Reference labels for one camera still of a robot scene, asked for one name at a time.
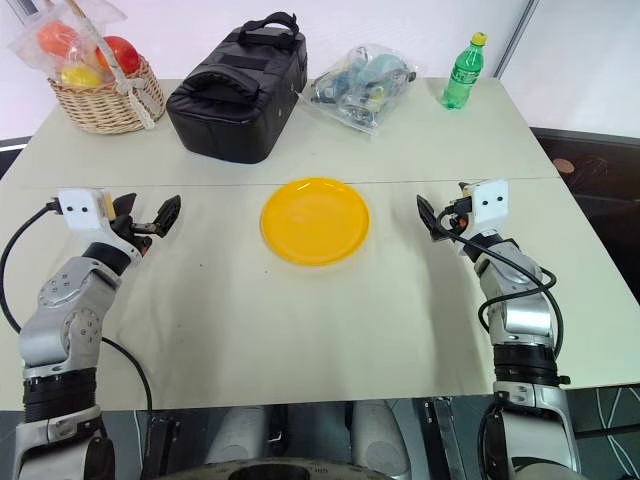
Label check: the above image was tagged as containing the white partition post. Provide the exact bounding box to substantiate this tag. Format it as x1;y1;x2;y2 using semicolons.
494;0;542;79

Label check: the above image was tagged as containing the woven wicker basket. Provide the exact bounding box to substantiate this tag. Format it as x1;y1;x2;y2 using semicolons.
47;52;167;136

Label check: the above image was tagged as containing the yellow plastic plate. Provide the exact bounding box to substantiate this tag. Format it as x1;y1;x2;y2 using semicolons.
259;176;372;267

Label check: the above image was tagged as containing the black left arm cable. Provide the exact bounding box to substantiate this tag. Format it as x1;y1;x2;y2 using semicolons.
0;200;154;414

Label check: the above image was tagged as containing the white basket ribbon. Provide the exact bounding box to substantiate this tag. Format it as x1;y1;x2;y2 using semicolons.
97;42;157;133

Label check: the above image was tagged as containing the clear plastic fruit bag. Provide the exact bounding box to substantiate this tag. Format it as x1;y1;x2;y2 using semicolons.
6;0;132;77

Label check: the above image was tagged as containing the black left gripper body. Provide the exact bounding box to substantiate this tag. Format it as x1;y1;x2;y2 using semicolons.
112;218;161;258

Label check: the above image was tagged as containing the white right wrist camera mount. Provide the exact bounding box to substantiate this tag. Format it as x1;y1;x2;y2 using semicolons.
466;178;511;237

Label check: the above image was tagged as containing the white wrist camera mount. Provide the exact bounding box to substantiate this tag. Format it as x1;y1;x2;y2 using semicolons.
56;188;118;236
466;178;511;237

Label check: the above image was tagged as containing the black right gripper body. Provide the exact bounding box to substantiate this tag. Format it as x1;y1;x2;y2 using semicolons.
439;211;474;247

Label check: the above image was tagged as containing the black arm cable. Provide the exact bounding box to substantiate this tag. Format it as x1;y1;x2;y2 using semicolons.
435;198;566;362
0;200;154;414

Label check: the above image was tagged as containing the black robot strut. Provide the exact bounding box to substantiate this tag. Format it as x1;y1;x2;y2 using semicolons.
141;414;183;480
424;396;477;480

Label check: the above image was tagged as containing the white rounded robot shell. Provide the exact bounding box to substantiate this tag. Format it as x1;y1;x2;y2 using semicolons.
206;405;267;467
351;399;409;474

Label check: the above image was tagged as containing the black padded carry bag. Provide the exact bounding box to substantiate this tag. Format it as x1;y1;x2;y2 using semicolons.
165;12;309;166

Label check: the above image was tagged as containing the red apple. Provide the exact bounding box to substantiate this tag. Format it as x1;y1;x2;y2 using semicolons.
94;35;143;77

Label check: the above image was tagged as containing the cream table cloth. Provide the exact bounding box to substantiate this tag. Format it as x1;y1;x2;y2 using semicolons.
0;177;633;413

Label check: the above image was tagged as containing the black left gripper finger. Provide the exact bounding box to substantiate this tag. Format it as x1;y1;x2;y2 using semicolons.
152;195;183;238
115;192;139;222

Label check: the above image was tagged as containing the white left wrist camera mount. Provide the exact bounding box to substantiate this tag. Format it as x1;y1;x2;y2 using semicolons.
56;188;118;236

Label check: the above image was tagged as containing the clear bag of parts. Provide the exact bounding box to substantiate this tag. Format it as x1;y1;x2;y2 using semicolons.
298;42;419;144

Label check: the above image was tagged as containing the orange fruit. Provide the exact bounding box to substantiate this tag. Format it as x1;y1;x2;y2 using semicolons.
37;22;82;57

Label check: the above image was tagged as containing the yellow lemon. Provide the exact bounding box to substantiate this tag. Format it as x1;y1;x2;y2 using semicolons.
59;64;104;89

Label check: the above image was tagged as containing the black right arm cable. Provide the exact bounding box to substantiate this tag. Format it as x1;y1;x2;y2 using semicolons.
435;198;566;362

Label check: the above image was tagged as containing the green plastic soda bottle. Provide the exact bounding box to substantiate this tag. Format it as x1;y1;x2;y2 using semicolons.
440;30;489;112

